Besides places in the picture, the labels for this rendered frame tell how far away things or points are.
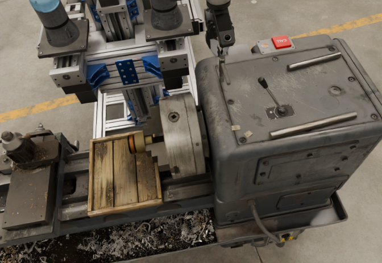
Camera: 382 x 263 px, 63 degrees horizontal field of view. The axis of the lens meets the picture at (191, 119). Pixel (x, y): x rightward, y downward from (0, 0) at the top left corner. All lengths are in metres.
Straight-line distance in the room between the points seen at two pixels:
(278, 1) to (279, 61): 2.54
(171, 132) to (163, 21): 0.61
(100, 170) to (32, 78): 2.07
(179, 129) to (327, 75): 0.55
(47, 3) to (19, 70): 2.09
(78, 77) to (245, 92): 0.80
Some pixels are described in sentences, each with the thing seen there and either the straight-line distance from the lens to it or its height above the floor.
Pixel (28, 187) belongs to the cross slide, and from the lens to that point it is 1.43.
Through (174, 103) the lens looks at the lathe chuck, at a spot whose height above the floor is 1.23.
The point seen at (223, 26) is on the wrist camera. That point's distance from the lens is 0.94.
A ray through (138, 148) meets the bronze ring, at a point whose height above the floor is 1.10.
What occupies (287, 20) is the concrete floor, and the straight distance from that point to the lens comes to 3.48.
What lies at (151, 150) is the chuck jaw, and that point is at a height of 1.11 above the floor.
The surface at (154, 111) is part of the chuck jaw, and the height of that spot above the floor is 1.19.
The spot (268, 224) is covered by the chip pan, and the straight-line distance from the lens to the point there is 1.63.
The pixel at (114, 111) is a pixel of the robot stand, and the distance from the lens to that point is 2.47.
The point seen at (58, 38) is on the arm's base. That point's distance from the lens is 1.56.
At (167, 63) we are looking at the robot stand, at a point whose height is 1.07.
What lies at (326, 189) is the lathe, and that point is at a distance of 1.49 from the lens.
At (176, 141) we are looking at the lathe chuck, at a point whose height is 1.20.
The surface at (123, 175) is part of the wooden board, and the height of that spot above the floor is 0.88.
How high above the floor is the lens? 2.09
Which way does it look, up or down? 55 degrees down
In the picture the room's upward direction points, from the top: 7 degrees counter-clockwise
